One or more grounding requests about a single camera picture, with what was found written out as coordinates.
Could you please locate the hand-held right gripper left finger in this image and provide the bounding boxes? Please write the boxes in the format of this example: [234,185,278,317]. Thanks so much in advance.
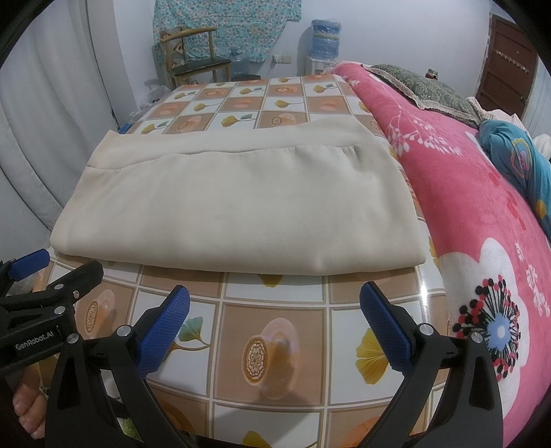
[45,284,194,448]

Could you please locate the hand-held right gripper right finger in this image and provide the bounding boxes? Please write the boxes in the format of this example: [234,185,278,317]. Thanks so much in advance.
[359,282,504,448]

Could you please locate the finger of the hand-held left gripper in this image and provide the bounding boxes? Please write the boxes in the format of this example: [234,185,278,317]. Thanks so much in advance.
[0,261,104,329]
[0,249,51,298]

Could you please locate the cream zip jacket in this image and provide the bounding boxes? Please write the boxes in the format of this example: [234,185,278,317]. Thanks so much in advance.
[49,115,428,274]

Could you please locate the person's left hand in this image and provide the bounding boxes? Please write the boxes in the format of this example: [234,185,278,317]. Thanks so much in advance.
[12,381,46,434]

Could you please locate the ginkgo print checkered tablecloth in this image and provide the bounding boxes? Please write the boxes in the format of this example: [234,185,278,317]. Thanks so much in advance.
[9,75,453,448]

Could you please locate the white curtain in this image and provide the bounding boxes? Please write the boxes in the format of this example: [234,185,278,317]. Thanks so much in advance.
[0,26,125,259]

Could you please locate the pink floral blanket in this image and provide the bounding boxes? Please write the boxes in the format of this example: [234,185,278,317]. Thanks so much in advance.
[331,60,551,448]

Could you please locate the blue floral quilt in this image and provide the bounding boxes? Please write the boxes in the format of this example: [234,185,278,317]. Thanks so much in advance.
[479,118,551,242]

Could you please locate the green patterned pillow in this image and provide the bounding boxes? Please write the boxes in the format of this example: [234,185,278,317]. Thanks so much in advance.
[370,64,480,128]

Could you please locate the pale crumpled cloth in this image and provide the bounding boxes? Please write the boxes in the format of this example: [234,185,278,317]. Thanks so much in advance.
[467,97,528,130]

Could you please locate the wooden chair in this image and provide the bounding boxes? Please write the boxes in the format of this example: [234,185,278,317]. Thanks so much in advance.
[159,27,231,89]

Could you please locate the empty clear water jug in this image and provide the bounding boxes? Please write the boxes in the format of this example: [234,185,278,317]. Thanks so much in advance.
[227,47,251,80]

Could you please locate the brown wooden door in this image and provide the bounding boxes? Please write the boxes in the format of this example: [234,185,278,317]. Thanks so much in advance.
[476,15,541,121]

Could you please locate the blue water bottle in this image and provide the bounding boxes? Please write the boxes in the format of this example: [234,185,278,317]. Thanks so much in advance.
[311,19,342,59]

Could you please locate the teal floral wall cloth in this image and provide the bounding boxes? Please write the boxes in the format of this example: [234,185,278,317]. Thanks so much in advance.
[153,0,304,65]

